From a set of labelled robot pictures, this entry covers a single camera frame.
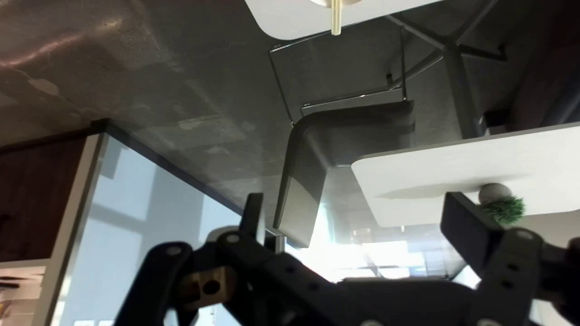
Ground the cream plastic fork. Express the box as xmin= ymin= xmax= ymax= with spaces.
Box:
xmin=329 ymin=0 xmax=347 ymax=36

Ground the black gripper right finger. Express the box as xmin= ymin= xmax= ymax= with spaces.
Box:
xmin=441 ymin=190 xmax=580 ymax=326

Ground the grey chair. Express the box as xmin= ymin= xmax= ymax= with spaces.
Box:
xmin=269 ymin=24 xmax=419 ymax=250

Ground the white side table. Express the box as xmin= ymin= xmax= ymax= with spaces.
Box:
xmin=350 ymin=123 xmax=580 ymax=230

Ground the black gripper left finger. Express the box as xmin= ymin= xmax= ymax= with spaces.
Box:
xmin=115 ymin=192 xmax=341 ymax=326

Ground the small green potted plant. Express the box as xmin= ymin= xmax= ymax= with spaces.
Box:
xmin=479 ymin=181 xmax=526 ymax=227

